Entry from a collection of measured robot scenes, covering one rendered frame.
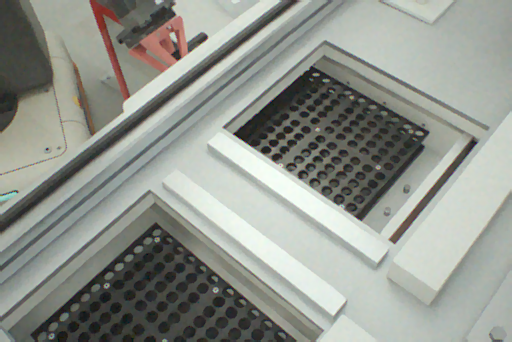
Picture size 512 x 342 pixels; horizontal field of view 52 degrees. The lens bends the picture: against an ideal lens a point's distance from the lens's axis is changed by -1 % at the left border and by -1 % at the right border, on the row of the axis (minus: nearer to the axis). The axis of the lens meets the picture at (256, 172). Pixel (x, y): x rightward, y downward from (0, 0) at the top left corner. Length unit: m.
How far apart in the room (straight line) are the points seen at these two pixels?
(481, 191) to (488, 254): 0.06
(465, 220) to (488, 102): 0.20
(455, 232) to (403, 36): 0.32
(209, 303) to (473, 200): 0.28
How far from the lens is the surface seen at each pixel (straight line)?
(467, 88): 0.71
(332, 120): 0.70
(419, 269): 0.50
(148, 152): 0.61
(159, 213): 0.70
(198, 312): 0.57
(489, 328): 0.53
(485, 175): 0.58
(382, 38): 0.75
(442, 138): 0.74
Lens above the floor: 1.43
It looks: 54 degrees down
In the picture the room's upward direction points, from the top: 5 degrees counter-clockwise
